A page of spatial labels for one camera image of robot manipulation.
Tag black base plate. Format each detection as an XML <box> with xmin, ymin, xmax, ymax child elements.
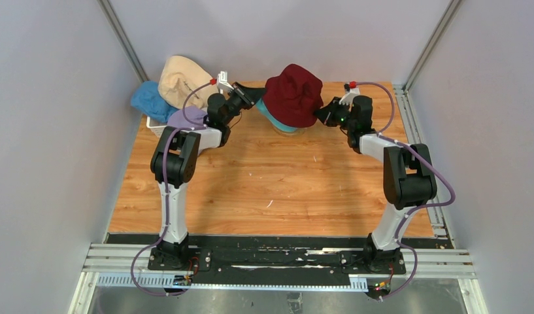
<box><xmin>148</xmin><ymin>235</ymin><xmax>405</xmax><ymax>287</ymax></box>

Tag aluminium frame rails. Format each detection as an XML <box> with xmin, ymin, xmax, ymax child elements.
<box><xmin>70</xmin><ymin>82</ymin><xmax>485</xmax><ymax>313</ymax></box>

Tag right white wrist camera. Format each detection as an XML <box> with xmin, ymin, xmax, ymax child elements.
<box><xmin>339</xmin><ymin>81</ymin><xmax>360</xmax><ymax>105</ymax></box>

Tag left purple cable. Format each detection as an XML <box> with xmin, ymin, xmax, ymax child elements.
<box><xmin>130</xmin><ymin>80</ymin><xmax>216</xmax><ymax>298</ymax></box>

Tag blue hat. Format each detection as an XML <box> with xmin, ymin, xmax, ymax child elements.
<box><xmin>130</xmin><ymin>80</ymin><xmax>178</xmax><ymax>123</ymax></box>

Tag beige cap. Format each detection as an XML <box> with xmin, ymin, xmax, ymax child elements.
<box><xmin>158</xmin><ymin>56</ymin><xmax>213</xmax><ymax>109</ymax></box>

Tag wooden hat stand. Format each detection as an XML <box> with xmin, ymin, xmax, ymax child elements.
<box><xmin>273</xmin><ymin>125</ymin><xmax>307</xmax><ymax>137</ymax></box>

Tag white perforated basket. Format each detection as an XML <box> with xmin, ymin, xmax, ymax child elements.
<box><xmin>146</xmin><ymin>116</ymin><xmax>167</xmax><ymax>138</ymax></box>

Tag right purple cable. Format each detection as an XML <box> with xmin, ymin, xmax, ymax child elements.
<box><xmin>353</xmin><ymin>81</ymin><xmax>457</xmax><ymax>301</ymax></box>

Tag maroon bucket hat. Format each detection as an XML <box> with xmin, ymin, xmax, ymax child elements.
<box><xmin>262</xmin><ymin>63</ymin><xmax>324</xmax><ymax>128</ymax></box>

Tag purple cable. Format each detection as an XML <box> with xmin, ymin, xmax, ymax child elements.
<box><xmin>130</xmin><ymin>80</ymin><xmax>216</xmax><ymax>298</ymax></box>
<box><xmin>353</xmin><ymin>81</ymin><xmax>457</xmax><ymax>301</ymax></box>

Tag lavender bucket hat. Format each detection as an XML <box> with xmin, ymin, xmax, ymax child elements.
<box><xmin>167</xmin><ymin>106</ymin><xmax>207</xmax><ymax>129</ymax></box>

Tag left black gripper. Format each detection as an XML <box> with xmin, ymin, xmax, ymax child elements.
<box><xmin>222</xmin><ymin>83</ymin><xmax>266</xmax><ymax>126</ymax></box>

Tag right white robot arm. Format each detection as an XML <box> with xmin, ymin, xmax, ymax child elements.
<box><xmin>314</xmin><ymin>96</ymin><xmax>437</xmax><ymax>273</ymax></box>

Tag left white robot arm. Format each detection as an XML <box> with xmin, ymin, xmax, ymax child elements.
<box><xmin>148</xmin><ymin>82</ymin><xmax>266</xmax><ymax>270</ymax></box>

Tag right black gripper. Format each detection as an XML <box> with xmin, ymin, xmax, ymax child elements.
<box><xmin>314</xmin><ymin>97</ymin><xmax>355</xmax><ymax>131</ymax></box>

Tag turquoise bucket hat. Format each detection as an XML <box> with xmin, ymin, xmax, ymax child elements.
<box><xmin>255</xmin><ymin>99</ymin><xmax>291</xmax><ymax>127</ymax></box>

